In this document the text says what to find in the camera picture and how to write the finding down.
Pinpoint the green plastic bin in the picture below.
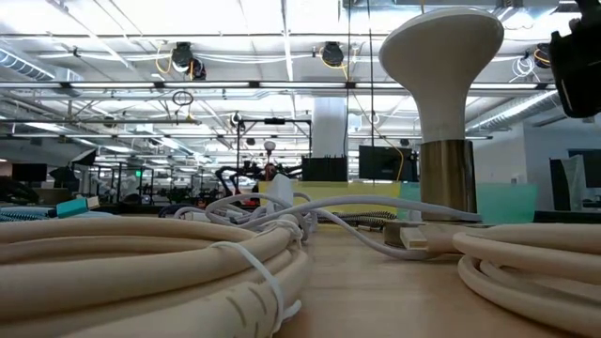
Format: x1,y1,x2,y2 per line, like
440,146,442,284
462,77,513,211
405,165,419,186
398,181,539,225

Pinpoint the black aluminium table frame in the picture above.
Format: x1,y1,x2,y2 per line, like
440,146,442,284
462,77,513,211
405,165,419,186
532,209,601,224

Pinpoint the short green cable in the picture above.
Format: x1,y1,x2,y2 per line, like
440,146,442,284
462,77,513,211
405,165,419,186
54,195,101,220

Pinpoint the black slotted box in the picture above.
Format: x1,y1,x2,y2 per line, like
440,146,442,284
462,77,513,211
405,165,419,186
301,156,349,183

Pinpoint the black background robot frame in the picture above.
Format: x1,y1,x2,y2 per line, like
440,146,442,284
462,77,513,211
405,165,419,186
236,116,314,189

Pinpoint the light blue coiled cable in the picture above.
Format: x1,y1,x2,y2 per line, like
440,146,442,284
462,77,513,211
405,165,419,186
0,205,55,223

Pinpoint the small black monitor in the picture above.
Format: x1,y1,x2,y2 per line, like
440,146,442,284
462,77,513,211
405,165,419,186
11,162,48,183

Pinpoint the dark partition panel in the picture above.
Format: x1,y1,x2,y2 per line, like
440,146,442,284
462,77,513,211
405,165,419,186
548,148,601,212

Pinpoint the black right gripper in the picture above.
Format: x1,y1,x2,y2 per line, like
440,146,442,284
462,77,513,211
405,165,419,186
547,0,601,119

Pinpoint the short silver cable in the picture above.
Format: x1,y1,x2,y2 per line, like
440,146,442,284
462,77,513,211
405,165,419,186
185,208,248,225

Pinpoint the white lamp cord with switch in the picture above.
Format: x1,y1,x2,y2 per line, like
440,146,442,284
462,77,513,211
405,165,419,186
173,174,484,262

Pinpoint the black ceiling cable reel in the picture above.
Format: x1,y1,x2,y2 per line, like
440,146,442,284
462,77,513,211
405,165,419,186
533,41,553,69
320,40,347,68
170,40,208,82

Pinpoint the white dome brass lamp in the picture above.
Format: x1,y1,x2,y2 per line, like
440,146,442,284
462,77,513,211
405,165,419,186
378,5,506,248

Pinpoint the beige cable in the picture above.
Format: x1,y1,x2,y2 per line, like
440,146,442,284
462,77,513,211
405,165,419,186
398,222,601,338
0,214,315,338

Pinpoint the white pillar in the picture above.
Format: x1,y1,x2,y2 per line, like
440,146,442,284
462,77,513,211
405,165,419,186
312,96,348,159

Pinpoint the yellow plastic bin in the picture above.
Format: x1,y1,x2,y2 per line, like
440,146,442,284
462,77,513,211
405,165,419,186
257,180,403,216

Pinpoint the grey braided short cable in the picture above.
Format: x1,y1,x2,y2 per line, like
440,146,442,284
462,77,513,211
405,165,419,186
315,209,399,230

